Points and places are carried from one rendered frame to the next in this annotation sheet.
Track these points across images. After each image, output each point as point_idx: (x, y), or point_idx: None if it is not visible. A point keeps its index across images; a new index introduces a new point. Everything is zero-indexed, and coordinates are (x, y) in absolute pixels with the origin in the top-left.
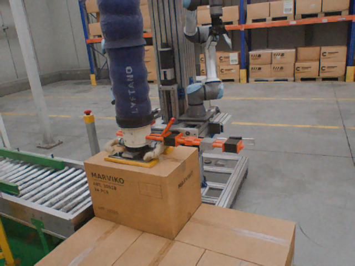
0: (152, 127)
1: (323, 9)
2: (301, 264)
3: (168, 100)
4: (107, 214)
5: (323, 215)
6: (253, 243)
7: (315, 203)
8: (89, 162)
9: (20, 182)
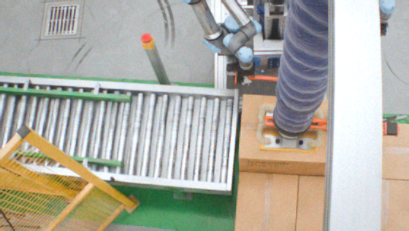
0: (258, 54)
1: None
2: (395, 111)
3: (275, 21)
4: (257, 170)
5: (404, 39)
6: (388, 158)
7: (394, 20)
8: (245, 156)
9: (98, 142)
